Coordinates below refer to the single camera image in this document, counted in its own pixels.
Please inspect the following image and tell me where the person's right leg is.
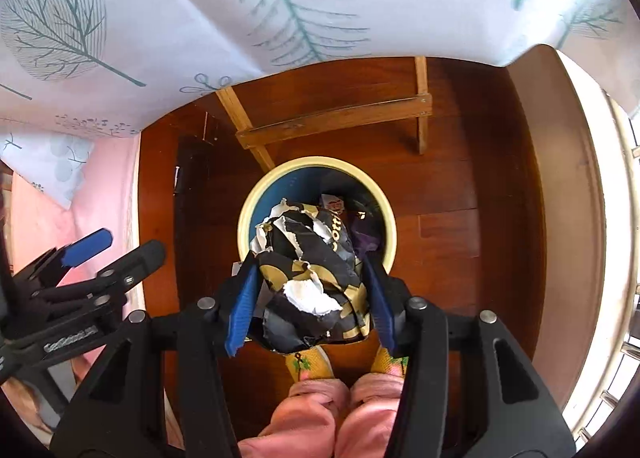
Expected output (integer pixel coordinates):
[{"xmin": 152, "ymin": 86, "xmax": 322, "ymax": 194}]
[{"xmin": 334, "ymin": 370, "xmax": 409, "ymax": 458}]

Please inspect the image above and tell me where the yellow slipper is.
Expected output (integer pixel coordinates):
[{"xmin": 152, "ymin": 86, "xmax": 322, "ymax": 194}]
[
  {"xmin": 285, "ymin": 345, "xmax": 334, "ymax": 384},
  {"xmin": 370, "ymin": 345, "xmax": 409, "ymax": 377}
]

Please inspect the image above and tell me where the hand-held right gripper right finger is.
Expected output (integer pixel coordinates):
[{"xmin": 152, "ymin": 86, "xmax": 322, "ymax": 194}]
[{"xmin": 360, "ymin": 254, "xmax": 577, "ymax": 458}]

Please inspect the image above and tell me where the wooden folding table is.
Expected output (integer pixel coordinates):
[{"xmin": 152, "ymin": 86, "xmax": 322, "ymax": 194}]
[{"xmin": 215, "ymin": 56, "xmax": 434, "ymax": 174}]

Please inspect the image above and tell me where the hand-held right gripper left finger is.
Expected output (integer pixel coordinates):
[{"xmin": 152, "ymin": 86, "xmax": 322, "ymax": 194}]
[{"xmin": 50, "ymin": 263, "xmax": 262, "ymax": 458}]

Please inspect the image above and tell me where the purple plastic bag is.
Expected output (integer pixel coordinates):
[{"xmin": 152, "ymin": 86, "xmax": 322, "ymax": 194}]
[{"xmin": 349, "ymin": 210, "xmax": 387, "ymax": 260}]

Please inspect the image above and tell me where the black gold wrapper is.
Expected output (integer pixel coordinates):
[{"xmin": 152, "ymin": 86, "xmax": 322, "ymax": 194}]
[{"xmin": 247, "ymin": 198, "xmax": 374, "ymax": 354}]

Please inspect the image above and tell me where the tree print tablecloth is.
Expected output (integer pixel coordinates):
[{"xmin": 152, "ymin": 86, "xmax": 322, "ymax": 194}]
[{"xmin": 0, "ymin": 0, "xmax": 640, "ymax": 211}]

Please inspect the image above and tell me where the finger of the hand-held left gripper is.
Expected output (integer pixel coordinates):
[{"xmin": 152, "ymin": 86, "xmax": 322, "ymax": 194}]
[
  {"xmin": 12, "ymin": 228, "xmax": 114, "ymax": 292},
  {"xmin": 34, "ymin": 240, "xmax": 166, "ymax": 325}
]

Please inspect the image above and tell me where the blue trash can cream rim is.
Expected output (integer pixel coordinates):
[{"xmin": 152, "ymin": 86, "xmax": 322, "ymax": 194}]
[{"xmin": 237, "ymin": 155, "xmax": 399, "ymax": 284}]

